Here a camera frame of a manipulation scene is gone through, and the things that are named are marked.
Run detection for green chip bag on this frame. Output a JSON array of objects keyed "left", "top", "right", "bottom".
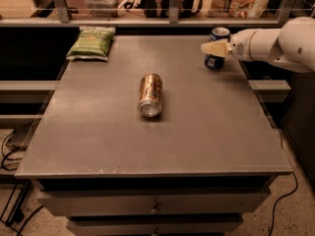
[{"left": 66, "top": 27, "right": 116, "bottom": 61}]

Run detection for black cable on right floor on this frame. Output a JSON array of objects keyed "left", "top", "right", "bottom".
[{"left": 267, "top": 170, "right": 299, "bottom": 236}]

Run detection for grey drawer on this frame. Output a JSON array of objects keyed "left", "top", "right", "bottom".
[
  {"left": 67, "top": 214, "right": 243, "bottom": 236},
  {"left": 37, "top": 188, "right": 270, "bottom": 216}
]

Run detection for grey metal shelf rail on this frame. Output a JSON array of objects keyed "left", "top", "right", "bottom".
[{"left": 0, "top": 0, "right": 315, "bottom": 29}]

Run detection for gold soda can lying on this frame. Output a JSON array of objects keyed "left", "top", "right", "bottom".
[{"left": 138, "top": 74, "right": 162, "bottom": 118}]

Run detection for upper grey drawer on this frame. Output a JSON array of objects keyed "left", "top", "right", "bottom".
[{"left": 37, "top": 188, "right": 270, "bottom": 216}]

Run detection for lower grey drawer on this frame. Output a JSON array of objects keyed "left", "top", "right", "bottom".
[{"left": 67, "top": 214, "right": 243, "bottom": 236}]

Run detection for black cables on left floor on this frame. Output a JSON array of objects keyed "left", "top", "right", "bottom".
[{"left": 0, "top": 121, "right": 33, "bottom": 172}]

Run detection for blue pepsi can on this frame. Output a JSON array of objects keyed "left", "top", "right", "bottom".
[{"left": 204, "top": 27, "right": 230, "bottom": 71}]

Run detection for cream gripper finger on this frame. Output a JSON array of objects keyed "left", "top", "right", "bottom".
[{"left": 201, "top": 39, "right": 231, "bottom": 57}]

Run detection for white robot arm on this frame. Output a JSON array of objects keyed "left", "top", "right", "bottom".
[{"left": 201, "top": 17, "right": 315, "bottom": 73}]

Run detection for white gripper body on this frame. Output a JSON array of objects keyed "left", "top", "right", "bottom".
[{"left": 229, "top": 29, "right": 282, "bottom": 62}]

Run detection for black bag on shelf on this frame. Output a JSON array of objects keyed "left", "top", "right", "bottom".
[{"left": 138, "top": 0, "right": 203, "bottom": 18}]

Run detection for printed snack bag on shelf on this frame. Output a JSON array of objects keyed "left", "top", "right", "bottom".
[{"left": 207, "top": 0, "right": 269, "bottom": 19}]

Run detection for black metal stand left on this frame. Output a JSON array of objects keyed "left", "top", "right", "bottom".
[{"left": 0, "top": 180, "right": 32, "bottom": 227}]

